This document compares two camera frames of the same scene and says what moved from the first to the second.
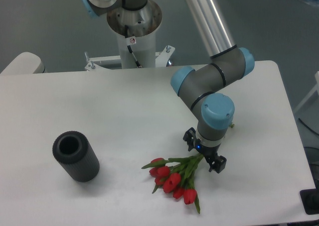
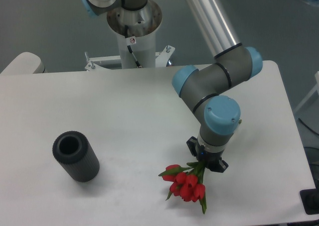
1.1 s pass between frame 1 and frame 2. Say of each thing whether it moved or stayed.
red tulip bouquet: moved
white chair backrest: stayed
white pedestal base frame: stayed
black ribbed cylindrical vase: stayed
